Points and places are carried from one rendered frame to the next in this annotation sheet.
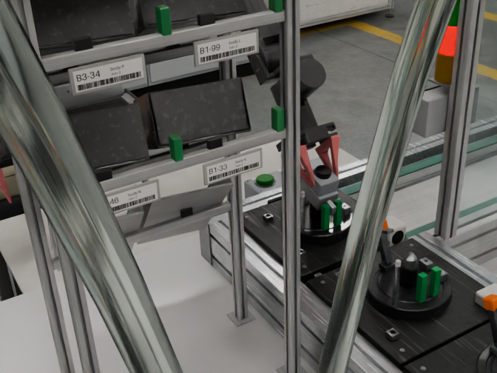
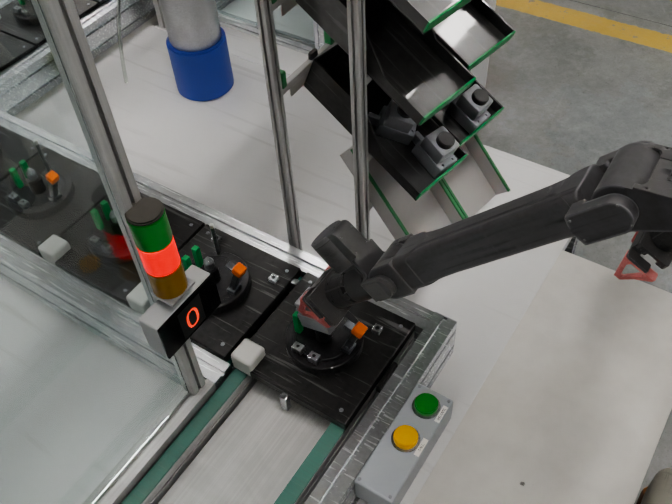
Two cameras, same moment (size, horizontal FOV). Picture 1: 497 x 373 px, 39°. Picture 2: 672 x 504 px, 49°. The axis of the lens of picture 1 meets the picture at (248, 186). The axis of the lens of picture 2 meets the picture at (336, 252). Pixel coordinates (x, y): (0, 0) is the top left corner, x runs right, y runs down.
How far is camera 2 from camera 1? 194 cm
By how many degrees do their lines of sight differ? 99
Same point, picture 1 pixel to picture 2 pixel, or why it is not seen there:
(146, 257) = (502, 326)
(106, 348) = not seen: hidden behind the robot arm
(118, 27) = not seen: outside the picture
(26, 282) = (575, 260)
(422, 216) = (230, 458)
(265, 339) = not seen: hidden behind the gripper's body
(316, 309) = (283, 255)
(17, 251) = (630, 288)
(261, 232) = (372, 310)
